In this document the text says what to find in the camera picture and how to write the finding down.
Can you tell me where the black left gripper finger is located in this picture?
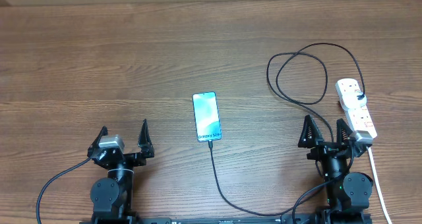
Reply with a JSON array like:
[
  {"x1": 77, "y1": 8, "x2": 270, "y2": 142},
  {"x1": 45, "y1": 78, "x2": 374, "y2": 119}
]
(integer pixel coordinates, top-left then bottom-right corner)
[
  {"x1": 137, "y1": 119, "x2": 154, "y2": 158},
  {"x1": 88, "y1": 126, "x2": 108, "y2": 152}
]

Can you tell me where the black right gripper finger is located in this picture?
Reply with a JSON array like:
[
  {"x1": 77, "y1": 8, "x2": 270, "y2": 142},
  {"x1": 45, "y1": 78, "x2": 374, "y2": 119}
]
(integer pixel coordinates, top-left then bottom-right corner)
[
  {"x1": 336, "y1": 119, "x2": 353, "y2": 144},
  {"x1": 298, "y1": 115, "x2": 323, "y2": 148}
]

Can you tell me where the blue Galaxy smartphone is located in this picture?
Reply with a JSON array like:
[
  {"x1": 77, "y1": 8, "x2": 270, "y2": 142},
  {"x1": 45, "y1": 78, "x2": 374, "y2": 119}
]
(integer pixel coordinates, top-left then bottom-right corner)
[{"x1": 193, "y1": 92, "x2": 222, "y2": 142}]

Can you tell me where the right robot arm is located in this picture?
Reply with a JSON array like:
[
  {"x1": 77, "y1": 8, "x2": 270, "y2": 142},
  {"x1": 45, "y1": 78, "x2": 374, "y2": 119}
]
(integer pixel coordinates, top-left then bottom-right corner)
[{"x1": 293, "y1": 115, "x2": 374, "y2": 223}]

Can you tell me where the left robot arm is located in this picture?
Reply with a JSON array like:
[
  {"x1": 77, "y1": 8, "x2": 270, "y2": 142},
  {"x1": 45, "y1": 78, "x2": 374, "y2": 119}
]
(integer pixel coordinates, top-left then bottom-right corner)
[{"x1": 88, "y1": 120, "x2": 154, "y2": 223}]

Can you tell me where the white charger plug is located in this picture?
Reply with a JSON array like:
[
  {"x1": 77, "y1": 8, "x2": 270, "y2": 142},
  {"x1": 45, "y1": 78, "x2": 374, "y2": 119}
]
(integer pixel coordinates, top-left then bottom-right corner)
[{"x1": 339, "y1": 91, "x2": 367, "y2": 111}]

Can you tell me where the white power strip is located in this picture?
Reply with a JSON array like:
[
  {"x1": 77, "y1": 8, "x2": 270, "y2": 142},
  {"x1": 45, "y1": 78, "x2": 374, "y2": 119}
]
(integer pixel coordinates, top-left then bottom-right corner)
[{"x1": 335, "y1": 78, "x2": 377, "y2": 138}]

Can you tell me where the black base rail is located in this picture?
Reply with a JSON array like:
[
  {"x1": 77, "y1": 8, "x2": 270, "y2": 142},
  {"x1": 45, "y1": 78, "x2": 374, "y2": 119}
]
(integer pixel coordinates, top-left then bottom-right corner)
[{"x1": 80, "y1": 213, "x2": 373, "y2": 224}]

